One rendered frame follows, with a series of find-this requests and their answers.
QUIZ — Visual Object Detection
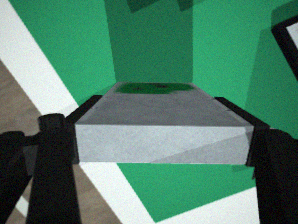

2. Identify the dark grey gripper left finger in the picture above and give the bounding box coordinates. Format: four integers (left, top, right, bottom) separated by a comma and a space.
0, 95, 102, 224

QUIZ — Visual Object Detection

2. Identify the green bench mat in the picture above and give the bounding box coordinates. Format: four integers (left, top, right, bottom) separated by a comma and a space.
8, 0, 298, 223

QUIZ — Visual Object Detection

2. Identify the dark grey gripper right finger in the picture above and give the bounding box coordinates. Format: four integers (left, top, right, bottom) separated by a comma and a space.
214, 97, 298, 224

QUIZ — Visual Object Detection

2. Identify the black status display screen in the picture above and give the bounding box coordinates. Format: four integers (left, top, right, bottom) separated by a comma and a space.
271, 15, 298, 81

